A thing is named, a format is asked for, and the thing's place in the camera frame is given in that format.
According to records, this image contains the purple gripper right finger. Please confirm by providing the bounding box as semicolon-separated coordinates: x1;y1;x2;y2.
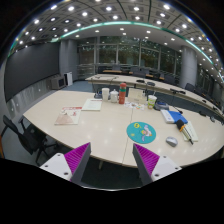
132;143;181;185

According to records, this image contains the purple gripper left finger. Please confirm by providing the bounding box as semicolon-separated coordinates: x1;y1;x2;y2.
41;143;91;184

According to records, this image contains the grey computer mouse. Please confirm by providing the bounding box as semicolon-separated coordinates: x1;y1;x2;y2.
166;136;178;147

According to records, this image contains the round teal mouse pad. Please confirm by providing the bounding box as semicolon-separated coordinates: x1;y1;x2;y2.
126;122;156;144

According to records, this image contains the black office chair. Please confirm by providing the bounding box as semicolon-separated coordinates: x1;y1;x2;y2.
3;115;59;162

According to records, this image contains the red and pink booklet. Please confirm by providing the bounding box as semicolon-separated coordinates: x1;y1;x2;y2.
55;107;82;125

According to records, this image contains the black and orange tool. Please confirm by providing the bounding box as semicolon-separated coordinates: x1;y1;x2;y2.
176;120;193;144

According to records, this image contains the blue notebook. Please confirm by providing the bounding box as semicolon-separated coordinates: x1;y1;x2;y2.
161;110;188;124

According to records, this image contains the dark grey box device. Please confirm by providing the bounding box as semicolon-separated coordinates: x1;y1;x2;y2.
154;101;169;111

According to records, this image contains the colourful small stickers sheet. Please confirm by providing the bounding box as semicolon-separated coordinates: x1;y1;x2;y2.
124;102;145;111

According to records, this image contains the white paper sheet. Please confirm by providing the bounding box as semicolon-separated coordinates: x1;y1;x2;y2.
82;99;102;111

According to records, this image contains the green and white cup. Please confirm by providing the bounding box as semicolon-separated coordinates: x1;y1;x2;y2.
148;95;157;109

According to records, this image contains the white standing card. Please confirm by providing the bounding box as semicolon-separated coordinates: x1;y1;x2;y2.
128;88;146;104

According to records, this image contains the white lidded jar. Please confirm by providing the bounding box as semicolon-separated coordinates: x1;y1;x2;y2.
110;90;119;103

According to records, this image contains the white paper cup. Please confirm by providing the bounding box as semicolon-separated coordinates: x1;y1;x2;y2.
102;88;109;102

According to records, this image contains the grey cabinet with screen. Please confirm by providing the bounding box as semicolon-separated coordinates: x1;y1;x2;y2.
50;76;66;90

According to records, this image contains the red and green bottle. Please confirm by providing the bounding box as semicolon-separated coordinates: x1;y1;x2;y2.
119;82;127;104

